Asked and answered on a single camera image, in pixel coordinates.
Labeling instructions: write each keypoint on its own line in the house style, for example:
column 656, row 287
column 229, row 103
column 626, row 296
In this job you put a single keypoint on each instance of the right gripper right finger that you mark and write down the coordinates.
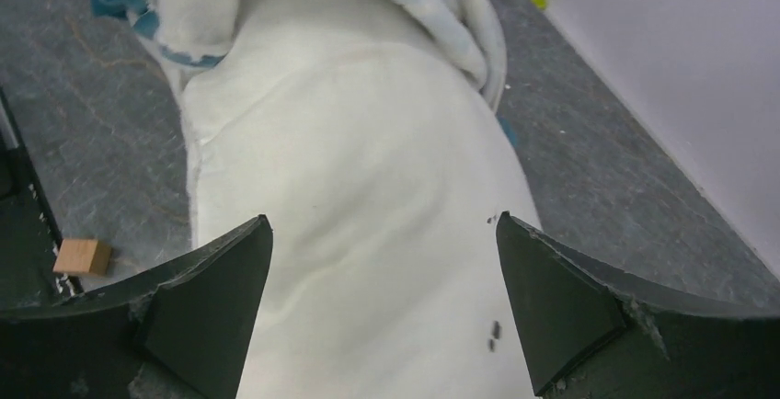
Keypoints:
column 590, row 330

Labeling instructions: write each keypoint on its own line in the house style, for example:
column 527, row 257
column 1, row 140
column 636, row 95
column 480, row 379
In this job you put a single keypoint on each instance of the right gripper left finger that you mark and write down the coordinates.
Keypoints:
column 178, row 330

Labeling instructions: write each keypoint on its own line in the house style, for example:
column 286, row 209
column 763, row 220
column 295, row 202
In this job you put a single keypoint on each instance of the white pillow insert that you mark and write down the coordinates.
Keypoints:
column 382, row 173

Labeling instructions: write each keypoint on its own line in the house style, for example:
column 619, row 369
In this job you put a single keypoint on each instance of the white pillowcase with blue ruffle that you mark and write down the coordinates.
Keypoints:
column 201, row 12

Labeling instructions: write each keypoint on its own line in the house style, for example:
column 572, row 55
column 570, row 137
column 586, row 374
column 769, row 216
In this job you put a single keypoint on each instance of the small orange cube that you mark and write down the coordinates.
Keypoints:
column 82, row 257

